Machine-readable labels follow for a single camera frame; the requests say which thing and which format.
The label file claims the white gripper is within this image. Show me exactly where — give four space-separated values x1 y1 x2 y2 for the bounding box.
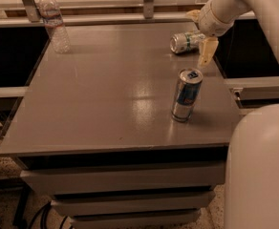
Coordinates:
185 0 235 68

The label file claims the silver green 7up can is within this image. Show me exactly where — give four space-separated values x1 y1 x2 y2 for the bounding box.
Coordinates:
170 31 205 54

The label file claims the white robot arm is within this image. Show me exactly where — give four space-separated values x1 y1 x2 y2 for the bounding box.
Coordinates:
186 0 279 229

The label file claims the blue silver redbull can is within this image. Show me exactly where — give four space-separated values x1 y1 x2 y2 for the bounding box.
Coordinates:
171 68 204 122

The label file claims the grey drawer cabinet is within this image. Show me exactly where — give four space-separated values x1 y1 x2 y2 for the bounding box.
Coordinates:
0 23 239 229

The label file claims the clear plastic water bottle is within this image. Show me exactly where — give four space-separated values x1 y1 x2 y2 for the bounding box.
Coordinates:
38 0 71 53

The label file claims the black cable on floor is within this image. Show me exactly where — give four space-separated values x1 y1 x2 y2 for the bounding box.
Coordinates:
28 202 71 229

